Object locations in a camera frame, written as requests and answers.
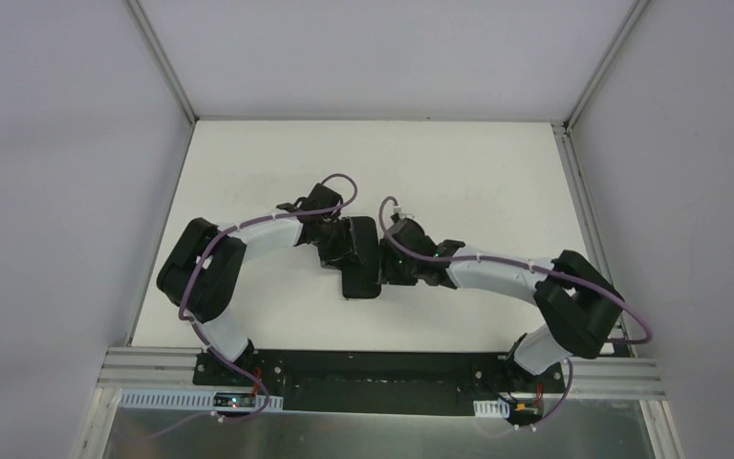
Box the aluminium frame rail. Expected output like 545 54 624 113
97 347 666 401

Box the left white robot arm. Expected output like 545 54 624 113
155 183 357 387

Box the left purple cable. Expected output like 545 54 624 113
177 172 359 423

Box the left white cable duct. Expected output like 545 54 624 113
119 389 284 413

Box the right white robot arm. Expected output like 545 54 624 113
381 215 622 392

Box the right white cable duct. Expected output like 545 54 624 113
473 399 510 419

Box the white cable duct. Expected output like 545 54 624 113
119 389 284 413
473 399 510 419

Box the black zip tool case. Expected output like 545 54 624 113
341 216 381 300

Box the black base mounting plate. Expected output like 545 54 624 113
192 349 566 417

